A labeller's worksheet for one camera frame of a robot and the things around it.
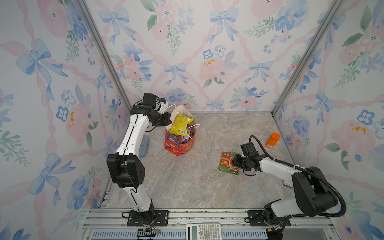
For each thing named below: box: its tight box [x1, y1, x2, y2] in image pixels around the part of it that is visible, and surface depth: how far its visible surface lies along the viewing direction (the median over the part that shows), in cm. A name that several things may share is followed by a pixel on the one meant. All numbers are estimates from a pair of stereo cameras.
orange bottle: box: [265, 132, 280, 148], surface depth 97 cm
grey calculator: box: [185, 223, 223, 240], surface depth 71 cm
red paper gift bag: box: [164, 105, 197, 157], surface depth 86 cm
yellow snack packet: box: [168, 113, 195, 137], surface depth 85 cm
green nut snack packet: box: [218, 151, 239, 176], surface depth 94 cm
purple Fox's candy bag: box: [172, 134, 192, 145], surface depth 85 cm
